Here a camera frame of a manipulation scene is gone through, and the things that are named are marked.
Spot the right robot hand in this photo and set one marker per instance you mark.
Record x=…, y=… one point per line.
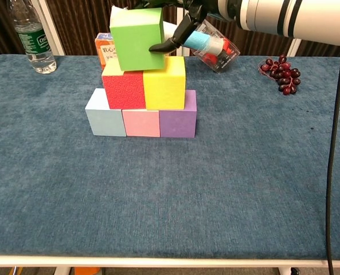
x=184, y=25

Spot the green cube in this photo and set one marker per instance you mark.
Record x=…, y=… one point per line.
x=135, y=40

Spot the yellow cube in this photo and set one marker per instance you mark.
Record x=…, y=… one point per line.
x=165, y=86

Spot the red cube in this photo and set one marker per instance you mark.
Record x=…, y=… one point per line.
x=124, y=90

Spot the purple cube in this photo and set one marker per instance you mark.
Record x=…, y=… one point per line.
x=177, y=123

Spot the pink cube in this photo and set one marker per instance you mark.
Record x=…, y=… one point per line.
x=141, y=123

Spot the light blue cube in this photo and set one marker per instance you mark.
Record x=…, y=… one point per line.
x=105, y=120

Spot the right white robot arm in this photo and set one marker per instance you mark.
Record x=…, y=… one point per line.
x=290, y=18

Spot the white paper roll blue band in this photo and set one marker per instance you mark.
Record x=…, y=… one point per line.
x=199, y=40

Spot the clear plastic box red contents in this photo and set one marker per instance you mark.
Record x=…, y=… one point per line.
x=219, y=61

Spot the orange biscuit box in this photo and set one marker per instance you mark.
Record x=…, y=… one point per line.
x=103, y=48

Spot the dark red grape bunch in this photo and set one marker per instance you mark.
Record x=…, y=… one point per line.
x=284, y=74

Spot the clear plastic water bottle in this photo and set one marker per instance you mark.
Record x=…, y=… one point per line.
x=35, y=43

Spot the blue fabric table cover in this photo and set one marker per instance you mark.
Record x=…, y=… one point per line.
x=169, y=215

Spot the white partition post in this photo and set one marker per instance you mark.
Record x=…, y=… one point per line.
x=50, y=28
x=181, y=11
x=294, y=47

